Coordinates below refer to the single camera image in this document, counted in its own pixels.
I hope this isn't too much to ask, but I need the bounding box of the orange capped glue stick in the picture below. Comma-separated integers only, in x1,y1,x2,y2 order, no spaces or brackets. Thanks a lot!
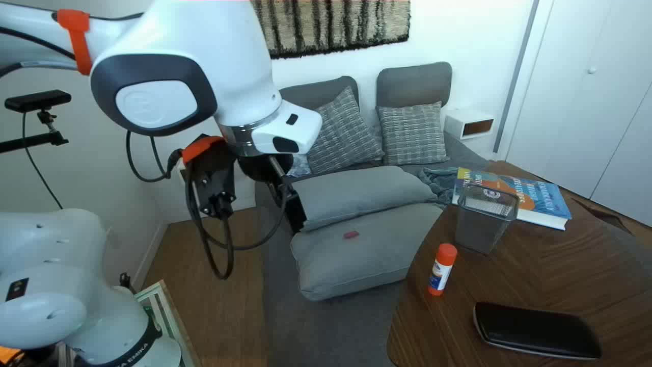
426,241,461,298

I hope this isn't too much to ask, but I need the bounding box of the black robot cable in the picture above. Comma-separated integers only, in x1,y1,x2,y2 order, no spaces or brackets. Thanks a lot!
124,128,289,282

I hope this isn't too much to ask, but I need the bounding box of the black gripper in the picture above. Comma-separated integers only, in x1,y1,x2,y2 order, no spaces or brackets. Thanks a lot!
232,149,310,235

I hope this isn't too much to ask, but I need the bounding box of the white wardrobe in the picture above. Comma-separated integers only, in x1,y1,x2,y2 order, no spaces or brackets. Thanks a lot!
506,0,652,229

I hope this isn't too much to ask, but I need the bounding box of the green framed board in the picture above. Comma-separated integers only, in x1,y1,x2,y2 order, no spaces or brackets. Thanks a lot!
133,276,201,367

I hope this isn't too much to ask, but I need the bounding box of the orange cable clamp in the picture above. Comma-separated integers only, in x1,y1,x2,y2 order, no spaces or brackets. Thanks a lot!
53,7,94,77

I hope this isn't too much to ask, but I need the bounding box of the blue patterned cloth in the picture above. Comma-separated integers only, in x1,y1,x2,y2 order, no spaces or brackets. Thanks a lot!
413,163,478,206

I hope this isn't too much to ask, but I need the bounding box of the black camera on stand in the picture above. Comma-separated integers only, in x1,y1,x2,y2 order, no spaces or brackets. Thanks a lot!
0,88,73,155

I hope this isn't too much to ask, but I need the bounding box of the black wrist camera orange mount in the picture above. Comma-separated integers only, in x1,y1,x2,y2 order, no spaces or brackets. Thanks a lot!
180,134,239,219

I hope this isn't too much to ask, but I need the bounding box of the colourful hardcover book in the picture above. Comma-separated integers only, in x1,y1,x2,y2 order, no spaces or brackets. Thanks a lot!
451,165,574,233

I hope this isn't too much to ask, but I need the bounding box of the grey sofa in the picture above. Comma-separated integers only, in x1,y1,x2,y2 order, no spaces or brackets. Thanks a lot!
273,60,493,206

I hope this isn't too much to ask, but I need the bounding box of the white wall shelf box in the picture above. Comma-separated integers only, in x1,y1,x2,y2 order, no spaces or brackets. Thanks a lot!
444,110,497,142

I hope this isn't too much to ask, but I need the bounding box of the striped wall hanging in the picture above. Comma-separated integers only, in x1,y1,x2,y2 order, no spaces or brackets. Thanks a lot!
250,0,413,59

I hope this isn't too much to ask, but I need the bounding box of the flat black case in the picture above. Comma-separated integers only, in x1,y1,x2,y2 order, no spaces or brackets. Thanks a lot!
470,299,604,362

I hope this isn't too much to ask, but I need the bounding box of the large grey pillow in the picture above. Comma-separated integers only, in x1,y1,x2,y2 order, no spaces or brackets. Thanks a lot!
289,201,447,303
289,165,441,235

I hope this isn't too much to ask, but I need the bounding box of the grey checked cushion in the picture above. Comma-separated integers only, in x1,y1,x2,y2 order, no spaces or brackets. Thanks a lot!
377,99,451,166
298,86,387,177

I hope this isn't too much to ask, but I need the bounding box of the clear plastic container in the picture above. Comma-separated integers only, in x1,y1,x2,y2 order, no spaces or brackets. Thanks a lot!
453,182,522,255

